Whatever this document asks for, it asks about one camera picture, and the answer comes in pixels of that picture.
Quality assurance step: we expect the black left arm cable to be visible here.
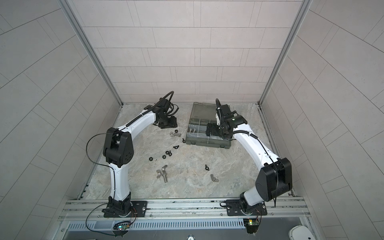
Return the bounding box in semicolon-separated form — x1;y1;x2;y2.
85;131;121;236

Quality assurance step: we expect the silver wing bolt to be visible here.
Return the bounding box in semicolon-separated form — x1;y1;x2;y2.
157;165;168;183

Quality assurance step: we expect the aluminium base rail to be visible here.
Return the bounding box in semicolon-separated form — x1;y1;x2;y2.
58;196;311;221

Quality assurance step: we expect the left circuit board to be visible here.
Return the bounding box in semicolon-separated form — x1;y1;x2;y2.
113;221;132;231

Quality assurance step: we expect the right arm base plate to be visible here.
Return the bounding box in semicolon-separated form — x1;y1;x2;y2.
220;199;268;217

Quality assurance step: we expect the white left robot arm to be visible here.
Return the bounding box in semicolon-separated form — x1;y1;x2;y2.
102;98;177;218

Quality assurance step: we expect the circuit board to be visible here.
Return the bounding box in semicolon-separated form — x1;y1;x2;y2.
243;219;261;234
113;221;132;231

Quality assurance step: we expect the green plastic organizer box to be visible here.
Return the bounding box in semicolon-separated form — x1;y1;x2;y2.
185;102;231;149

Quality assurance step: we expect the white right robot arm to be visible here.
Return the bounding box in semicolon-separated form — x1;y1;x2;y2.
206;99;293;215

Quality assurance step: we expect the right circuit board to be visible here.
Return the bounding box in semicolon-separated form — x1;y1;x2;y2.
243;219;261;234

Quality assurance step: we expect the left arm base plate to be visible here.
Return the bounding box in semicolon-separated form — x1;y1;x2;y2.
102;201;148;218

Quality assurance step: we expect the silver wing nut front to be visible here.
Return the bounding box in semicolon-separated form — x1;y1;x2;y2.
210;174;219;183

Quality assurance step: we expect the white round device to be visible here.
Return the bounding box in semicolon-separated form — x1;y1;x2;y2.
289;226;316;240

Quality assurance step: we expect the silver hex bolt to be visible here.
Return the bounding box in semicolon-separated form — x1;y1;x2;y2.
170;132;181;137

